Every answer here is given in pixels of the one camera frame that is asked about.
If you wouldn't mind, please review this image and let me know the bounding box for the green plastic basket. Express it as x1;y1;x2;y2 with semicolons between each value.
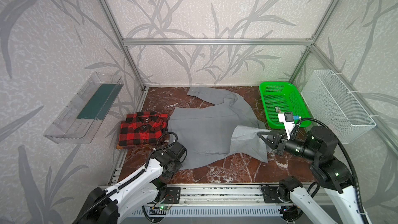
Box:
259;82;310;129

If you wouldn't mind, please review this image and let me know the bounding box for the grey long sleeve shirt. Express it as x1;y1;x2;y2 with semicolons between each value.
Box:
168;87;270;170

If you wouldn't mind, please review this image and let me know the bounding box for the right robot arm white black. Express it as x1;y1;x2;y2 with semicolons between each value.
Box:
257;113;372;224

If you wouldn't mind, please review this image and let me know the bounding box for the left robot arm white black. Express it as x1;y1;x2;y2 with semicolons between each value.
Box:
73;132;188;224

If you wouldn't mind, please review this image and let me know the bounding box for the red black plaid folded shirt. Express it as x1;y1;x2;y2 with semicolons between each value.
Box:
117;111;169;149

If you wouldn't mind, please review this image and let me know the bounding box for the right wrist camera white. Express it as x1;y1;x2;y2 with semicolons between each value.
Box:
278;112;302;140

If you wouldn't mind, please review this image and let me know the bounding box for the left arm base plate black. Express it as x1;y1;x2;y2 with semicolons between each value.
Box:
155;186;181;204

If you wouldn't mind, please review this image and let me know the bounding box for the pink item in wire basket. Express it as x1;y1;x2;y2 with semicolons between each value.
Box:
326;124;338;134

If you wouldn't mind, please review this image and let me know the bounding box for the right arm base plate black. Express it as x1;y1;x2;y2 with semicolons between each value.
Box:
260;184;293;203

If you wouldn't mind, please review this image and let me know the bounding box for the white wire mesh basket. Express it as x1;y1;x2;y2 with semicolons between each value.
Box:
301;69;376;144

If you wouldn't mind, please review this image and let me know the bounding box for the aluminium front rail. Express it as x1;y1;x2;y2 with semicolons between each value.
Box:
99;184;353;207

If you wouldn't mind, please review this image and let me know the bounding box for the clear plastic wall bin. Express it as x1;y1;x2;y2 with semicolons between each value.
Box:
44;72;124;144

